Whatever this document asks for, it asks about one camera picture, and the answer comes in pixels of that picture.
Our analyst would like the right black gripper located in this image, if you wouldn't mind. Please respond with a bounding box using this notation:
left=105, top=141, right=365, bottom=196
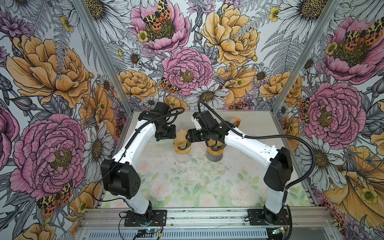
left=185, top=127, right=212, bottom=143

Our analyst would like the clear glass flask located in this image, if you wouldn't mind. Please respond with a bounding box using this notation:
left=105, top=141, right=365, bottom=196
left=176, top=154, right=192, bottom=164

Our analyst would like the brown coffee filter stack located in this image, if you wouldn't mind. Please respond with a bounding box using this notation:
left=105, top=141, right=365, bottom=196
left=230, top=117, right=241, bottom=128

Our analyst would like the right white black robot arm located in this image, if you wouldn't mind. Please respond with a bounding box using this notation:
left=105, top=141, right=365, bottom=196
left=186, top=111, right=293, bottom=225

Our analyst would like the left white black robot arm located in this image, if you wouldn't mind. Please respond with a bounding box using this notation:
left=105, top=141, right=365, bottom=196
left=101, top=102, right=185, bottom=226

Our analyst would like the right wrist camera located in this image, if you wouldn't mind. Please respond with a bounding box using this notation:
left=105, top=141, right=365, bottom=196
left=191, top=112, right=202, bottom=130

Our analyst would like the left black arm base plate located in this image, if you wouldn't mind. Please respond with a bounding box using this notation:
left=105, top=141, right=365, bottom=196
left=124, top=210, right=168, bottom=227

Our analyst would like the white vented cable duct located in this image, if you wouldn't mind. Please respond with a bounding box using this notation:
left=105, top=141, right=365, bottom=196
left=81, top=228, right=268, bottom=240

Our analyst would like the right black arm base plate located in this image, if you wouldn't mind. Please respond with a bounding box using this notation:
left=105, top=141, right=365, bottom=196
left=247, top=208, right=291, bottom=226

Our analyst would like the aluminium rail frame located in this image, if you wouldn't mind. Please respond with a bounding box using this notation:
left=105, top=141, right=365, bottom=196
left=79, top=206, right=335, bottom=230

